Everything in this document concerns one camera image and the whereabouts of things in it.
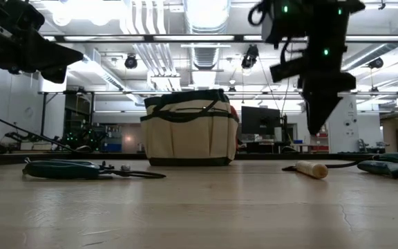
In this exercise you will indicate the beige canvas gardening bag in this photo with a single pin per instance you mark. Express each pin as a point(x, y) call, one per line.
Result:
point(188, 131)

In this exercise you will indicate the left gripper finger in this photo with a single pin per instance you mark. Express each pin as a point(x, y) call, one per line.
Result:
point(55, 74)
point(47, 55)

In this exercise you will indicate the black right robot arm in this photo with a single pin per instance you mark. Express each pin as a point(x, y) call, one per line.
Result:
point(309, 20)

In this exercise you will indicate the black overhead frame beam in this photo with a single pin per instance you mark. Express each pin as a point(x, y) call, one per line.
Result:
point(143, 38)

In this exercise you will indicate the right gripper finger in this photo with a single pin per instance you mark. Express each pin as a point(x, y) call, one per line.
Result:
point(320, 110)

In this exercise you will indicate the silver ventilation duct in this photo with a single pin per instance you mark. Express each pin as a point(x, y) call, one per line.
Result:
point(206, 20)

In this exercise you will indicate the black ceiling spotlight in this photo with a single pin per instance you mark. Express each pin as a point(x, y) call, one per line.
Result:
point(376, 63)
point(131, 61)
point(249, 57)

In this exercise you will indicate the blue storage bin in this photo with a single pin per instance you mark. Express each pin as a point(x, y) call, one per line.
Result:
point(111, 147)

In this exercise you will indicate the black computer monitor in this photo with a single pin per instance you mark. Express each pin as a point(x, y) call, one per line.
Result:
point(260, 120)

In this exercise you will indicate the background robot with green lights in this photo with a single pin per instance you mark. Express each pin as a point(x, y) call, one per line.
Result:
point(79, 138)

